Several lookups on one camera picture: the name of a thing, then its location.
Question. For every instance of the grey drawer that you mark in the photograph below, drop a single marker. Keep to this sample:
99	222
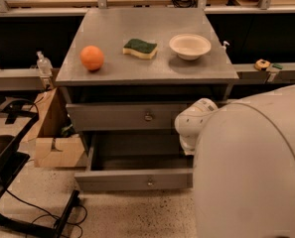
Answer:
144	161
131	116

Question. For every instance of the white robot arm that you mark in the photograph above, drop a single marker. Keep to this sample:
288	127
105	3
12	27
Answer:
244	165

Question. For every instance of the grey top drawer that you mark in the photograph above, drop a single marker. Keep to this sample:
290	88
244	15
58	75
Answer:
131	116

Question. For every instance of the grey drawer cabinet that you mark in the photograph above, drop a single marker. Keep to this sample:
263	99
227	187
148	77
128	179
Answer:
165	78

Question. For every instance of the green yellow sponge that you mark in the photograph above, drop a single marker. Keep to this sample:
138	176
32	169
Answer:
140	49

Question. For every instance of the white bowl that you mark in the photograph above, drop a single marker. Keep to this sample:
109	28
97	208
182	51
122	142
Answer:
190	46

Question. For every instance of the orange fruit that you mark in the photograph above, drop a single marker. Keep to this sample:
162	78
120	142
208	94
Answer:
92	58

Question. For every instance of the cardboard box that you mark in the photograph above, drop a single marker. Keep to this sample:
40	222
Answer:
56	146

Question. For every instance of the small white pump bottle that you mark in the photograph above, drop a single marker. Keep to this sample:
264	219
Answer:
225	45

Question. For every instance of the clear sanitizer bottle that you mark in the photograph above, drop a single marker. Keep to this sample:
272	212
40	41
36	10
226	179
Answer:
44	64

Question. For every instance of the small green object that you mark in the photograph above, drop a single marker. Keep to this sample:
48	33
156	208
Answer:
276	65

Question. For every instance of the black chair frame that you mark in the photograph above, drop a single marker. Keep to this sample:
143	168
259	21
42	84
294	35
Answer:
11	163

